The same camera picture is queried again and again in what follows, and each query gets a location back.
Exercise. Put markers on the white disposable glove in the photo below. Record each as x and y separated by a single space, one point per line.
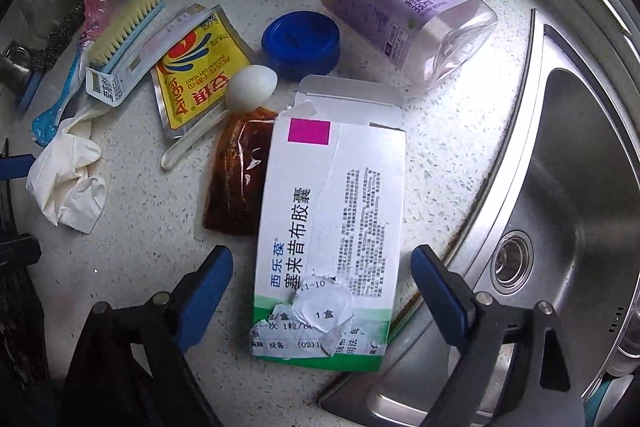
65 177

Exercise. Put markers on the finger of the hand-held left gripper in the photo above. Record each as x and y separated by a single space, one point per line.
15 167

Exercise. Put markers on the white medicine box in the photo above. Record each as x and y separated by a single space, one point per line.
340 207

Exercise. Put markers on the blue plastic lid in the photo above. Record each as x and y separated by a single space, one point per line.
300 42

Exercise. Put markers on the white eggshell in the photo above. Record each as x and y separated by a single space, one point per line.
250 87

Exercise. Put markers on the steel wool scourer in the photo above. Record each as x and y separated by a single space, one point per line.
62 32

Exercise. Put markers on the scrub brush with card label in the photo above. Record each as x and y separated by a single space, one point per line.
125 32

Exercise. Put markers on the dark red sauce packet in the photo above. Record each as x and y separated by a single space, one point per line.
235 177

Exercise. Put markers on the pink mesh wrapper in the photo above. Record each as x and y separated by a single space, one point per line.
97 14

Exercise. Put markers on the blue soap dish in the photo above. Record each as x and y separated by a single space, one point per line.
30 92

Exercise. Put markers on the yellow yeast packet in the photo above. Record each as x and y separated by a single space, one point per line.
195 77

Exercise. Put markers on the purple label juice bottle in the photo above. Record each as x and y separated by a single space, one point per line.
390 7

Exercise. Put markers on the stainless steel sink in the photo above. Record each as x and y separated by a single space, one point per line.
575 207

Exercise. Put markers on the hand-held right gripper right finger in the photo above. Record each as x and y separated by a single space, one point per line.
440 297

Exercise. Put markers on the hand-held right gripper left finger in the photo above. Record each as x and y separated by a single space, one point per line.
210 287

